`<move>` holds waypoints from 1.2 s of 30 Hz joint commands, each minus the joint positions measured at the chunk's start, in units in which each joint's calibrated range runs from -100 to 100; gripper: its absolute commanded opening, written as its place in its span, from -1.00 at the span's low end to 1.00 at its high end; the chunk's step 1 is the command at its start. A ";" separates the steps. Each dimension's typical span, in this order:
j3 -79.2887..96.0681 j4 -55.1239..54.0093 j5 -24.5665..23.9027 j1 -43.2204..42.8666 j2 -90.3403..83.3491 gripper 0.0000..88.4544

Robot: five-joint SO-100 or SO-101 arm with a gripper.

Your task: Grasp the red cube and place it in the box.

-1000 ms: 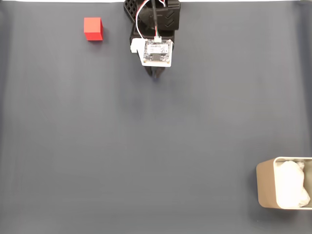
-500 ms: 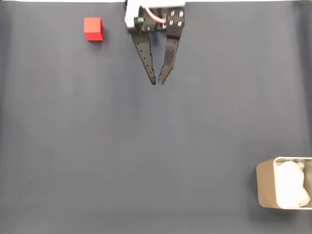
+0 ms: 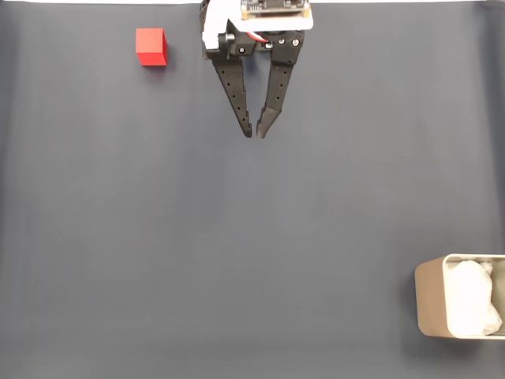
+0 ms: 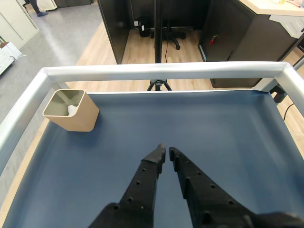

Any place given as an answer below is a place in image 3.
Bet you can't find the red cube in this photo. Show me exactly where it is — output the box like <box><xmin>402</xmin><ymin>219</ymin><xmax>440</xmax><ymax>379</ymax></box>
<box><xmin>135</xmin><ymin>27</ymin><xmax>168</xmax><ymax>67</ymax></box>

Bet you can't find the beige rounded box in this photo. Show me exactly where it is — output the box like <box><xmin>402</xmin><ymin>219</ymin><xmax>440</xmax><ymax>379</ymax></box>
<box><xmin>413</xmin><ymin>253</ymin><xmax>505</xmax><ymax>340</ymax></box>

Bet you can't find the blue-grey table mat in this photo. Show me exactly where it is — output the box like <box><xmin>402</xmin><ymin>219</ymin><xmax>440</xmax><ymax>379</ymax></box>
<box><xmin>0</xmin><ymin>2</ymin><xmax>505</xmax><ymax>379</ymax></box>

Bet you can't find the white crumpled tissue paper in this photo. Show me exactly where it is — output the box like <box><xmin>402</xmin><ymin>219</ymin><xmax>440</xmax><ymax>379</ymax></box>
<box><xmin>447</xmin><ymin>258</ymin><xmax>504</xmax><ymax>337</ymax></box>

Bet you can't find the red white servo wire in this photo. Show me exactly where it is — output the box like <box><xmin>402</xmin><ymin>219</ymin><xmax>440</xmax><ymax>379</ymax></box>
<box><xmin>246</xmin><ymin>30</ymin><xmax>275</xmax><ymax>44</ymax></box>

